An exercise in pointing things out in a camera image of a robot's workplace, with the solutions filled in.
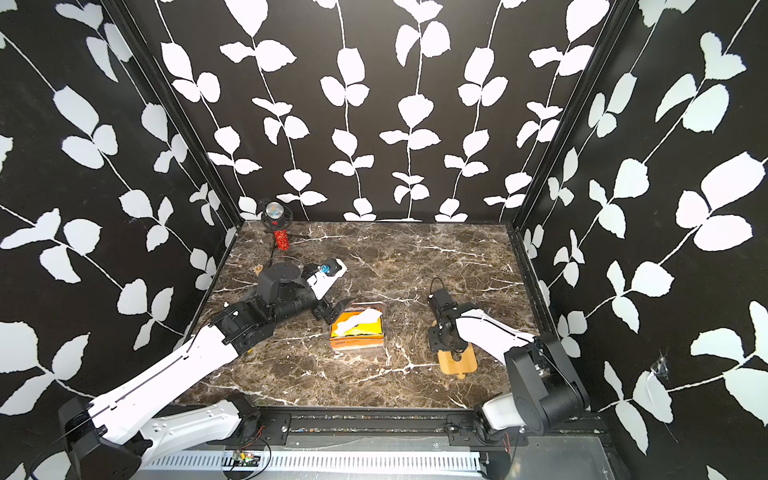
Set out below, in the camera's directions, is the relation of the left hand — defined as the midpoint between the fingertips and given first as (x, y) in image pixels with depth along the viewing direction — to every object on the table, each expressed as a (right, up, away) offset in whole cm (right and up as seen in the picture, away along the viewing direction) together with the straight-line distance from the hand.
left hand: (342, 279), depth 72 cm
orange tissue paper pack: (+3, -15, +9) cm, 17 cm away
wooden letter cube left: (-35, 0, +31) cm, 47 cm away
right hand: (+27, -20, +17) cm, 38 cm away
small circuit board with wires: (-24, -43, -2) cm, 49 cm away
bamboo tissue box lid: (+34, -26, +13) cm, 45 cm away
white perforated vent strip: (-6, -44, -2) cm, 44 cm away
